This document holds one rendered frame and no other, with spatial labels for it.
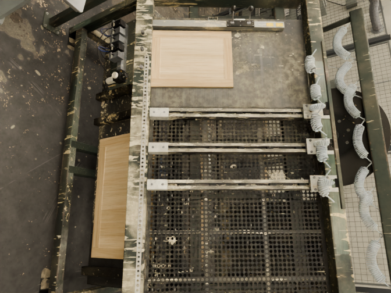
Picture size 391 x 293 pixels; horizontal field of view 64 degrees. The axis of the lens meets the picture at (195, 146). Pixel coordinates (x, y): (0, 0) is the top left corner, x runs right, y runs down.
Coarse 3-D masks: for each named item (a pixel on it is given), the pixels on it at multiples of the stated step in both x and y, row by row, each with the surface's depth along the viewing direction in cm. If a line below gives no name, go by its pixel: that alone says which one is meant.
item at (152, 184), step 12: (156, 180) 191; (168, 180) 191; (180, 180) 191; (192, 180) 191; (204, 180) 192; (216, 180) 192; (228, 180) 192; (240, 180) 192; (252, 180) 192; (264, 180) 193; (276, 180) 193; (288, 180) 193; (300, 180) 193; (312, 180) 190; (336, 180) 177
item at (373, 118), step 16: (352, 16) 251; (352, 32) 248; (368, 48) 239; (368, 64) 236; (368, 80) 234; (368, 96) 231; (368, 112) 229; (368, 128) 227; (384, 144) 219; (384, 160) 217; (384, 176) 215; (384, 192) 213; (384, 208) 211; (384, 224) 209; (384, 240) 208
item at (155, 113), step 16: (160, 112) 202; (176, 112) 205; (192, 112) 205; (208, 112) 204; (224, 112) 206; (240, 112) 204; (256, 112) 206; (272, 112) 206; (288, 112) 206; (304, 112) 201; (320, 112) 202
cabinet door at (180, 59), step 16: (160, 32) 223; (176, 32) 224; (192, 32) 224; (208, 32) 225; (224, 32) 225; (160, 48) 220; (176, 48) 221; (192, 48) 221; (208, 48) 222; (224, 48) 222; (160, 64) 217; (176, 64) 218; (192, 64) 218; (208, 64) 218; (224, 64) 218; (160, 80) 214; (176, 80) 214; (192, 80) 214; (208, 80) 215; (224, 80) 215
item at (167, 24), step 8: (152, 24) 222; (160, 24) 223; (168, 24) 223; (176, 24) 223; (184, 24) 223; (192, 24) 223; (200, 24) 224; (208, 24) 224; (216, 24) 224; (224, 24) 224; (256, 24) 225; (264, 24) 225
